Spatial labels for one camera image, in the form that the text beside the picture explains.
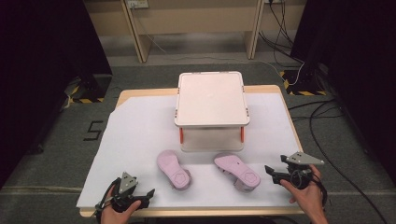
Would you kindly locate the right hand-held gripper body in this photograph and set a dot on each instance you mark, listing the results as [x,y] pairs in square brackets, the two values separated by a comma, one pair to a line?
[302,165]

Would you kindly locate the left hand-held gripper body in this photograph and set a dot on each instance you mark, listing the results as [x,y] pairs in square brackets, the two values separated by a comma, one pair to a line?
[127,183]

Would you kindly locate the pink shoe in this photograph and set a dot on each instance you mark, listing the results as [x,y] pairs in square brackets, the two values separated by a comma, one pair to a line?
[238,172]
[172,169]

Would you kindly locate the white storage box with lid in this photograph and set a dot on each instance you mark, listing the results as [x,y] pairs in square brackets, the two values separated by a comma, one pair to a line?
[211,102]

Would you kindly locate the person's left hand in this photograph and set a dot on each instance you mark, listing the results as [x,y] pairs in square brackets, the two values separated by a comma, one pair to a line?
[116,215]

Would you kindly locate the person's right hand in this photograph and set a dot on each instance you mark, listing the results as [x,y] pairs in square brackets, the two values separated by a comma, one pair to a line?
[303,196]

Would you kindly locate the white table sheet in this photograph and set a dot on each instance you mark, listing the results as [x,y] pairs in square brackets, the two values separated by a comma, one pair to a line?
[140,149]

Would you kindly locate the black stand striped base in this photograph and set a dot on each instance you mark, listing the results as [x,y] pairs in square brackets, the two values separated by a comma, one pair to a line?
[90,90]
[300,81]

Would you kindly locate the wooden table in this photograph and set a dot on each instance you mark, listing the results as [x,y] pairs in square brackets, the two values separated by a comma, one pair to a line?
[146,92]

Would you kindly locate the black curtain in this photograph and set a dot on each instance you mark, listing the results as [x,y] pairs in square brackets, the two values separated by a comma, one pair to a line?
[358,62]
[40,62]

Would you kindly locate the beige wooden desk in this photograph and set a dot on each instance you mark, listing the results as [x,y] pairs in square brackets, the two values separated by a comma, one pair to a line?
[193,18]

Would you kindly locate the white wall socket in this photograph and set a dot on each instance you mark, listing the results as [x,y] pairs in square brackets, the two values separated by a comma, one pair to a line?
[137,3]

